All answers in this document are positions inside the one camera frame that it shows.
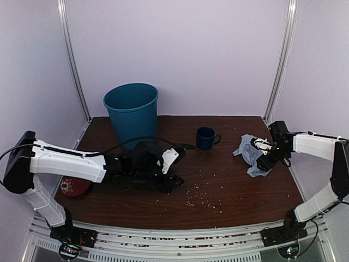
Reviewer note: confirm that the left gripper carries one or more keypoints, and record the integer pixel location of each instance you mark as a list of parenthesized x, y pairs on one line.
[(168, 185)]

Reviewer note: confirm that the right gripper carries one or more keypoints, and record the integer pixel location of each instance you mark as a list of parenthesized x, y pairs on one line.
[(265, 165)]

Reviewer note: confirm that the translucent blue plastic trash bag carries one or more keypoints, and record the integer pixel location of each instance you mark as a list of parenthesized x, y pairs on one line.
[(251, 148)]

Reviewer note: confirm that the teal plastic trash bin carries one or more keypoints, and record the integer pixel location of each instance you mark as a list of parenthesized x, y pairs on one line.
[(132, 109)]

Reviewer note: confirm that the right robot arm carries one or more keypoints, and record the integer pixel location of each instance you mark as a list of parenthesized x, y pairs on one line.
[(324, 172)]

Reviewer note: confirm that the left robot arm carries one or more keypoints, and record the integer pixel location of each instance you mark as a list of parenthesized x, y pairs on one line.
[(31, 157)]

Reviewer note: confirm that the dark blue enamel mug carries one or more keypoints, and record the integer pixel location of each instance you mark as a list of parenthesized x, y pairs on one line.
[(206, 138)]

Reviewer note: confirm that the red floral bowl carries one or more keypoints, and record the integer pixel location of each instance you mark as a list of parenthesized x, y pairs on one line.
[(73, 187)]

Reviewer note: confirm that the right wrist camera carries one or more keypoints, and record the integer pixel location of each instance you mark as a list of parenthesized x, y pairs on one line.
[(277, 129)]

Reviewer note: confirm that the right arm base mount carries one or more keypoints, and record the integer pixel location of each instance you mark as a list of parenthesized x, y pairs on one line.
[(287, 245)]

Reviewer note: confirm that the right aluminium frame post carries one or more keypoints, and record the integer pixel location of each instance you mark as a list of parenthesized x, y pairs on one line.
[(286, 46)]

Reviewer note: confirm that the aluminium frame post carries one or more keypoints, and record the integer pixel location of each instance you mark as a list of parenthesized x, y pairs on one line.
[(62, 11), (286, 46)]

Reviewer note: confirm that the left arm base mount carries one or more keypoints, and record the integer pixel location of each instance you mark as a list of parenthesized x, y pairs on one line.
[(73, 240)]

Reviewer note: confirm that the left aluminium frame post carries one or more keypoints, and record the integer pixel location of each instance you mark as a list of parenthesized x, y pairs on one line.
[(62, 11)]

